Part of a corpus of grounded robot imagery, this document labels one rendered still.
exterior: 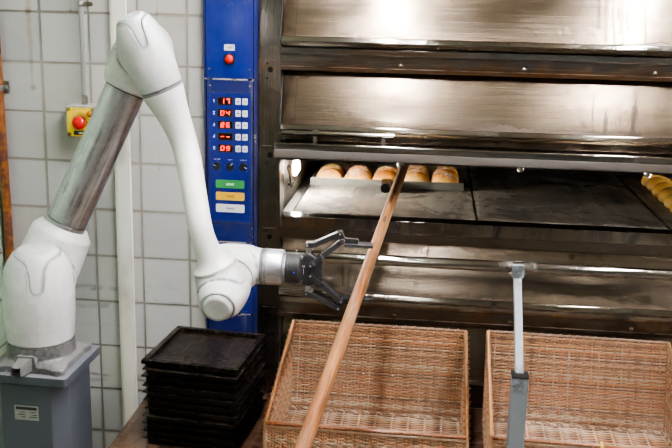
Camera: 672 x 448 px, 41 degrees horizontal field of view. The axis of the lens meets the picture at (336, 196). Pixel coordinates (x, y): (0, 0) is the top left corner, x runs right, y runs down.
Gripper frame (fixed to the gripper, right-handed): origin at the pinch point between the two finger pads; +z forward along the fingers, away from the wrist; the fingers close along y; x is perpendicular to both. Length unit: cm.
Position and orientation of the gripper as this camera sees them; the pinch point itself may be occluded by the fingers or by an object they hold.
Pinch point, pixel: (367, 272)
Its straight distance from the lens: 223.4
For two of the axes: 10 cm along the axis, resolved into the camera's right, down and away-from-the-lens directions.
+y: -0.3, 9.8, 2.2
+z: 9.9, 0.5, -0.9
